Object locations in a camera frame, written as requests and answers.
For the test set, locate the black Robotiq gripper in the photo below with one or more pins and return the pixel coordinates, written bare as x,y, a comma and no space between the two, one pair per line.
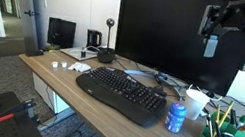
240,14

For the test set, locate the long yellow pencil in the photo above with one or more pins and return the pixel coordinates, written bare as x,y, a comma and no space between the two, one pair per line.
225,114

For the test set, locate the short yellow pencil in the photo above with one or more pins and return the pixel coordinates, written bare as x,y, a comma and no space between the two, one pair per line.
217,114

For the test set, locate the white paper cup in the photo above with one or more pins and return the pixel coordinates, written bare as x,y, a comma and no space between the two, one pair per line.
194,105

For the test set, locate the green capped marker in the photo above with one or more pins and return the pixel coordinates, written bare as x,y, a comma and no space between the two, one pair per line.
242,119

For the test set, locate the black pen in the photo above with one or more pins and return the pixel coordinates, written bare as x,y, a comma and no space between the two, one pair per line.
209,122

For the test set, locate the orange capped marker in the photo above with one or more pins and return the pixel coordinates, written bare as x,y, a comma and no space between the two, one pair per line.
244,127

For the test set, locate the large black computer monitor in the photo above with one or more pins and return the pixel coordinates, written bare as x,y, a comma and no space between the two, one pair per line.
155,33

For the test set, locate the blue gum canister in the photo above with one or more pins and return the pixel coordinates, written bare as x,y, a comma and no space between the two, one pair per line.
175,118

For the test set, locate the black ergonomic keyboard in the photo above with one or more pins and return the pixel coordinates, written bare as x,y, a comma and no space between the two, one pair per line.
118,91

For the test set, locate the black webcam on stalk base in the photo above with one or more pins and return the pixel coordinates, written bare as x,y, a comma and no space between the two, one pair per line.
106,54

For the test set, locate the black electric kettle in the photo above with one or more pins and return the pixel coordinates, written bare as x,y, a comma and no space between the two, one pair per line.
94,38

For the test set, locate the small black adapter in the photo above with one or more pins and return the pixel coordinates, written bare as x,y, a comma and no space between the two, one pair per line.
83,53

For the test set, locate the crumpled white tissue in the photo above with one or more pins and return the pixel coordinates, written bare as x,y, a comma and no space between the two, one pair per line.
79,67

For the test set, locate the closed silver laptop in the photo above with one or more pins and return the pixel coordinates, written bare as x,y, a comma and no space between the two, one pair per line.
74,53

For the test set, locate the creamer cup with purple lid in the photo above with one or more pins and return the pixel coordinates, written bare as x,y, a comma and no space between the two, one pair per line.
64,64

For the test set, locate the black rectangular box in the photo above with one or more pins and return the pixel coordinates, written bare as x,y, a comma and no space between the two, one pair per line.
61,32

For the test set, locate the creamer cup with red lid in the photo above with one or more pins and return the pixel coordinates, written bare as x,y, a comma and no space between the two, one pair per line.
54,64

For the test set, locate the white under-desk panel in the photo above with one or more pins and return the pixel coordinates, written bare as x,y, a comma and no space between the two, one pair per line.
52,100

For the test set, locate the black door stopper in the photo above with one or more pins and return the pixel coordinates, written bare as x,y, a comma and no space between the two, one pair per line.
34,53

